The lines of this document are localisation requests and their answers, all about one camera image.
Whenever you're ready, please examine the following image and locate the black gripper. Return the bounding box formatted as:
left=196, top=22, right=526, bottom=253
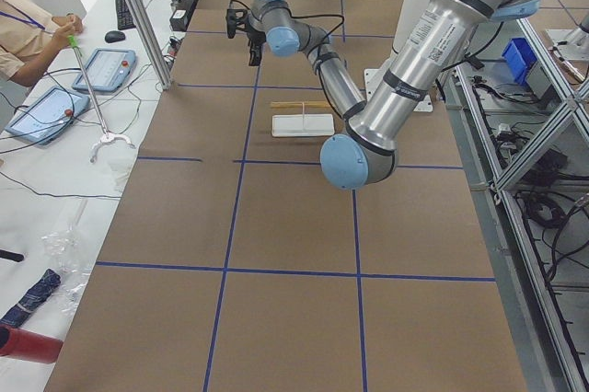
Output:
left=247, top=28, right=266, bottom=66

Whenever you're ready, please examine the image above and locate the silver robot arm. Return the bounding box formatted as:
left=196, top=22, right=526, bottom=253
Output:
left=245, top=0, right=540, bottom=190

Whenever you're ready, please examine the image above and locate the person's hand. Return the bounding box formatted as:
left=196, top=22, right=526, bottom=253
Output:
left=52, top=14, right=84, bottom=34

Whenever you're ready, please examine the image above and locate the black power box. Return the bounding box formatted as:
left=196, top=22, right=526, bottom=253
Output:
left=169, top=9, right=191, bottom=32

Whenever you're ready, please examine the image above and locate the black keyboard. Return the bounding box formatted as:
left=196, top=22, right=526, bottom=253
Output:
left=115, top=0, right=135, bottom=30

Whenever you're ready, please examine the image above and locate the black computer mouse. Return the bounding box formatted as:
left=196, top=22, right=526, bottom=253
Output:
left=104, top=30, right=126, bottom=43

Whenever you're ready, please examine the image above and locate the blue teach pendant far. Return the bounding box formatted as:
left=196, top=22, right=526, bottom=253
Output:
left=74, top=48, right=137, bottom=94

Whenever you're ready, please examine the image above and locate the blue teach pendant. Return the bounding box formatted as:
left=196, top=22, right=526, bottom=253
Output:
left=74, top=48, right=137, bottom=94
left=6, top=86, right=89, bottom=144

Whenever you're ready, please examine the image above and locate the metal reacher grabber tool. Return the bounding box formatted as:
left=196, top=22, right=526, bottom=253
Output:
left=67, top=35, right=136, bottom=164

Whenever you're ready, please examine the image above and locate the blue teach pendant near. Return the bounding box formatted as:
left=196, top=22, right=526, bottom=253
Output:
left=6, top=86, right=89, bottom=144

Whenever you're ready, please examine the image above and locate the person in beige shirt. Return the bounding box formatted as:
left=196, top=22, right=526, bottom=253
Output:
left=1, top=0, right=76, bottom=88

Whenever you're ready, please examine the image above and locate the blue storage bin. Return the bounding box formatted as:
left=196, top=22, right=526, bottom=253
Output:
left=502, top=38, right=537, bottom=86

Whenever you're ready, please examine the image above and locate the clear plastic wrap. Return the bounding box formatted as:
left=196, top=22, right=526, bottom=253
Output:
left=41, top=225, right=93, bottom=317

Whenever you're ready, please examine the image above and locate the folded dark blue umbrella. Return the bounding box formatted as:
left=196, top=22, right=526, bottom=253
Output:
left=1, top=269, right=61, bottom=329

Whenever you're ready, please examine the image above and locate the red cylinder bottle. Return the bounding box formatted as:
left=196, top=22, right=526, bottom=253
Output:
left=1, top=325, right=64, bottom=364

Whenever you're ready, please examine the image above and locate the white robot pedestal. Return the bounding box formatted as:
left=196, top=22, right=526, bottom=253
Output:
left=364, top=0, right=434, bottom=113

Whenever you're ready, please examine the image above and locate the aluminium frame rail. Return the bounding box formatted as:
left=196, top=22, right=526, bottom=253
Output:
left=441, top=8, right=588, bottom=391

